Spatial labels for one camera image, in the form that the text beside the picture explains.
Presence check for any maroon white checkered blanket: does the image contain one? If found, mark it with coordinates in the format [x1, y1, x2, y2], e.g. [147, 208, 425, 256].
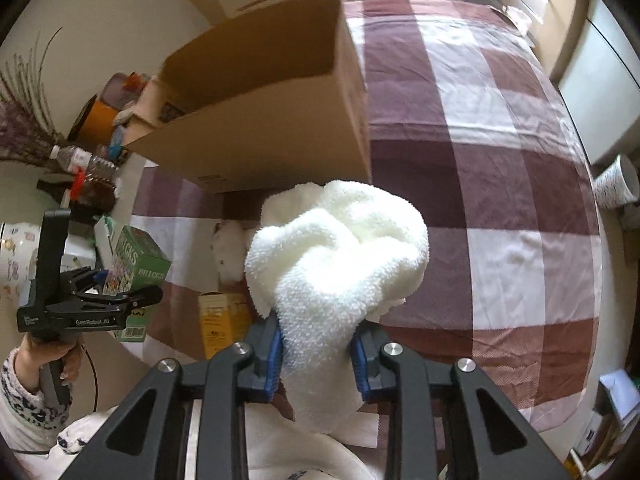
[131, 0, 601, 428]

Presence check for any dried lavender bouquet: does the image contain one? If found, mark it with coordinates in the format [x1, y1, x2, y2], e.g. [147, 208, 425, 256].
[0, 27, 68, 171]

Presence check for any person's left forearm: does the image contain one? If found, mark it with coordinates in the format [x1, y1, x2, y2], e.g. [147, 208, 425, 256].
[0, 347, 73, 443]

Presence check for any white fluffy towel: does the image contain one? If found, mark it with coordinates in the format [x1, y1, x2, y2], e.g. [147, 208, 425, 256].
[245, 178, 430, 436]

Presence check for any orange round container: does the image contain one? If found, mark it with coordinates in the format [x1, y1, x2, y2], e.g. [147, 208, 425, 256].
[67, 95, 119, 147]

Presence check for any white floral printed jar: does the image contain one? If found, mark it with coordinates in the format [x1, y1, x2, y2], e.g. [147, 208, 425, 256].
[0, 222, 43, 302]

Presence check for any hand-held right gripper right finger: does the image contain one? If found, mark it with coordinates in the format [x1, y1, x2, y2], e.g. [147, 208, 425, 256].
[350, 321, 573, 480]

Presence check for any white fluffy ball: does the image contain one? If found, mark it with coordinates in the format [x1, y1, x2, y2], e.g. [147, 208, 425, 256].
[210, 220, 247, 285]

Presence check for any brown bottle with red cap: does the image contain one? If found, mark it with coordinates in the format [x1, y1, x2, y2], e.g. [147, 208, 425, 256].
[70, 169, 119, 212]

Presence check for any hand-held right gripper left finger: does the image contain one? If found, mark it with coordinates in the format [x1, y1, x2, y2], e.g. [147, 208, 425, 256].
[60, 312, 286, 480]

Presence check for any yellow printed carton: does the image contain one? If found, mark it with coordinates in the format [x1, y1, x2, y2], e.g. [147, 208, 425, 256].
[198, 291, 253, 360]

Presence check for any brown cardboard box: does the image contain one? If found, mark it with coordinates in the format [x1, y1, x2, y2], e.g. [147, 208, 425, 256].
[121, 0, 372, 195]

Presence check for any person's left hand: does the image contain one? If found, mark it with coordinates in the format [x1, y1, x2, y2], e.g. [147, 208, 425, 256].
[20, 332, 84, 385]

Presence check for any white fluffy clothing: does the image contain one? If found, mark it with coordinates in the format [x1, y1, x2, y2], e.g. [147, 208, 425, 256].
[50, 406, 387, 480]

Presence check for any white wardrobe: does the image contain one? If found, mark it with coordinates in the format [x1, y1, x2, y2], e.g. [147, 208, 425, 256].
[557, 0, 640, 166]

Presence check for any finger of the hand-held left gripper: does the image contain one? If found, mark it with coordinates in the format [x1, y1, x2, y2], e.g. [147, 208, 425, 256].
[74, 286, 165, 317]
[59, 267, 110, 294]

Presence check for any green printed carton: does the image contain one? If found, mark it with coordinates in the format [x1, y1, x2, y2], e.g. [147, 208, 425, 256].
[102, 225, 172, 343]

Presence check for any clear plastic water bottle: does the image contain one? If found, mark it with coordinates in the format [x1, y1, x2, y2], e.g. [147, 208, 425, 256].
[50, 144, 121, 172]

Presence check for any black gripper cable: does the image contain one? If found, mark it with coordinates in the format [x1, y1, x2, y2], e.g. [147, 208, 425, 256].
[79, 339, 102, 413]

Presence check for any patterned paper cup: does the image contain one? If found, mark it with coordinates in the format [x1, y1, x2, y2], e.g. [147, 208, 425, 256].
[594, 154, 640, 209]

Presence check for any pile of small cartons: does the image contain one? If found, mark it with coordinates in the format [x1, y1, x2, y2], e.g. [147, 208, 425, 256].
[570, 370, 640, 476]

